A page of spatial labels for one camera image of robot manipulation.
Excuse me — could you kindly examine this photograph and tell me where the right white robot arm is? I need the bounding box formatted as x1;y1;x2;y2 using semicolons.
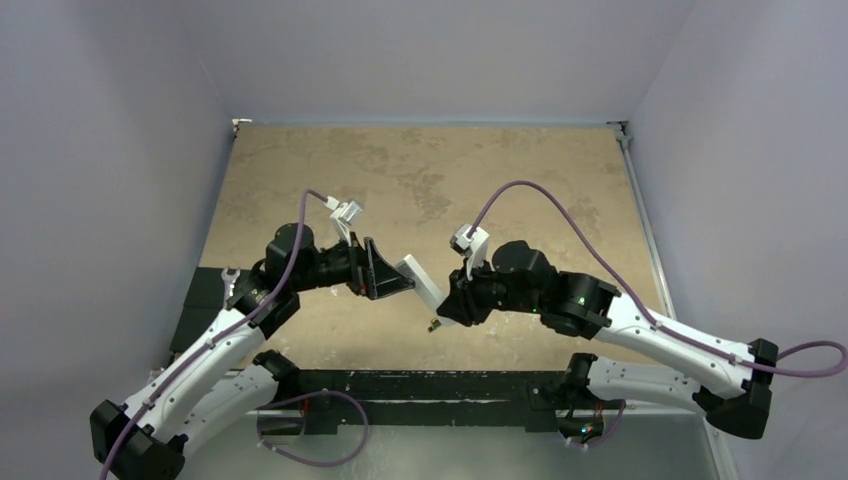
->
436;237;779;440

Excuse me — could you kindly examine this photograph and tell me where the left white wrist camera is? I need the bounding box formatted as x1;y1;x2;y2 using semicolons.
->
324;196;363;246

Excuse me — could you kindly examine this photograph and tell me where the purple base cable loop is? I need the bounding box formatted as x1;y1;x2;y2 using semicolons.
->
255;389;370;469

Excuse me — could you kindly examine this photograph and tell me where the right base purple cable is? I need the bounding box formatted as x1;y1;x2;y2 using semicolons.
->
564;401;628;453

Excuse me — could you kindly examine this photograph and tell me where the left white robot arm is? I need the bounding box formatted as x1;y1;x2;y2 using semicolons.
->
90;223;427;479

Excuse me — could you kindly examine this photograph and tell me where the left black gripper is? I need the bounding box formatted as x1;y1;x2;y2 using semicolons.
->
291;231;413;299

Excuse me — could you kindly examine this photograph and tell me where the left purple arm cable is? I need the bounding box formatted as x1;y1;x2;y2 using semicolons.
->
97;189;333;480

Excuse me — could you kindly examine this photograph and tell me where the white remote control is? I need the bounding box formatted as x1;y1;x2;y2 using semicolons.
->
396;254;458;327

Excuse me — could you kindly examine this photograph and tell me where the silver wrench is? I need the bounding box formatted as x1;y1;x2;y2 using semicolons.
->
220;267;241;303

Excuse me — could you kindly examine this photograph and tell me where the aluminium frame rail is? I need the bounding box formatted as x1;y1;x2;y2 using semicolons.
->
606;121;676;318

